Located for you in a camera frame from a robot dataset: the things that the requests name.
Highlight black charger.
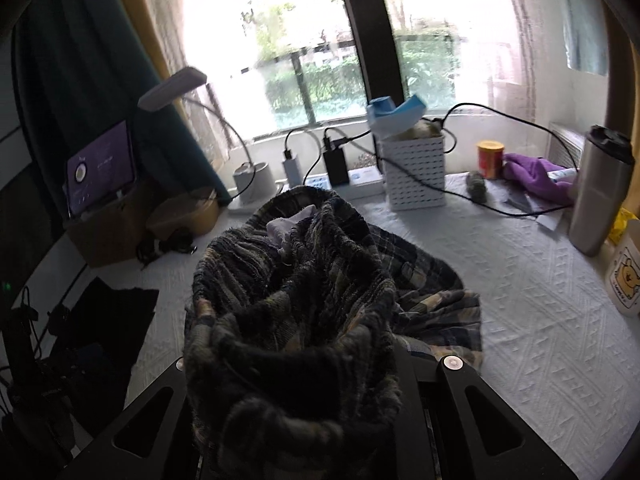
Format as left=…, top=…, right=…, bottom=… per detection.
left=322, top=147, right=351, bottom=188

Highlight white desk lamp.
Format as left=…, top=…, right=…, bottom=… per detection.
left=137, top=66, right=276, bottom=206

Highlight dark plaid flannel shirt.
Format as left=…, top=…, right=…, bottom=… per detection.
left=184, top=185, right=483, bottom=480

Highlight dark window post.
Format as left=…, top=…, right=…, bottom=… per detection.
left=330, top=0, right=406, bottom=106

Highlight teal and yellow curtain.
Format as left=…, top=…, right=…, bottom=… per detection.
left=602, top=5, right=640, bottom=131
left=12, top=0, right=236, bottom=201

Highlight purple cloth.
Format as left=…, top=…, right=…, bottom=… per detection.
left=502, top=152, right=581, bottom=206

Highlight brown cardboard box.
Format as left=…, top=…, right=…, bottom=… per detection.
left=65, top=180, right=161, bottom=268

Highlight white power strip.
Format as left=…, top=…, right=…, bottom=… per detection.
left=305, top=167, right=386, bottom=198

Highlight tablet with purple screen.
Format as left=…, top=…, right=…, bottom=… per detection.
left=65, top=120, right=137, bottom=216

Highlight black tangled cord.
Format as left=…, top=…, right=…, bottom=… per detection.
left=136, top=227, right=198, bottom=263

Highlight white perforated storage box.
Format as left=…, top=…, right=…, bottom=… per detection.
left=377, top=132, right=447, bottom=211

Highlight black cloth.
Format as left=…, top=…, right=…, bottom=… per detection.
left=50, top=277, right=160, bottom=411

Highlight black cable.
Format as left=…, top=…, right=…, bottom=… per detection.
left=325, top=127, right=556, bottom=218
left=432, top=102, right=583, bottom=173

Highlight blue and white package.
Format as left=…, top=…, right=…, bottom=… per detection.
left=366, top=95, right=428, bottom=138

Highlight white textured tablecloth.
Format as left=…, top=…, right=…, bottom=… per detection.
left=125, top=172, right=640, bottom=480

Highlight yellow round basket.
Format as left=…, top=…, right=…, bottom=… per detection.
left=147, top=187, right=221, bottom=238

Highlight red and yellow can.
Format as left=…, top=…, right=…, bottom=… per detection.
left=476, top=140, right=507, bottom=181

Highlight white papers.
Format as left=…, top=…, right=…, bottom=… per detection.
left=502, top=190, right=563, bottom=233

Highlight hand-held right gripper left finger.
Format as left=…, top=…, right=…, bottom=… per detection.
left=57, top=355, right=201, bottom=480

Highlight stainless steel tumbler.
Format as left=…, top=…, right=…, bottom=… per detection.
left=567, top=124, right=636, bottom=257

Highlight pale blue wall picture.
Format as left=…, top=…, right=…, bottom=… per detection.
left=562, top=0, right=608, bottom=76

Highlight white charger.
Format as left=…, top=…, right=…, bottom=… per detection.
left=281, top=150, right=303, bottom=186

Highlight dark fuzzy ball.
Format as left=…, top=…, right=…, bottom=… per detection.
left=465, top=170, right=488, bottom=204

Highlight white bear print mug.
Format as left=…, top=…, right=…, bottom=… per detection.
left=605, top=232, right=640, bottom=318

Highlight yellow packet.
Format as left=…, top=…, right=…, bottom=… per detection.
left=611, top=207, right=640, bottom=246

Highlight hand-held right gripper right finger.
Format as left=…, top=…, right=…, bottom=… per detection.
left=395, top=345, right=581, bottom=480

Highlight black stand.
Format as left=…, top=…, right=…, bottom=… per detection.
left=0, top=285, right=76, bottom=461

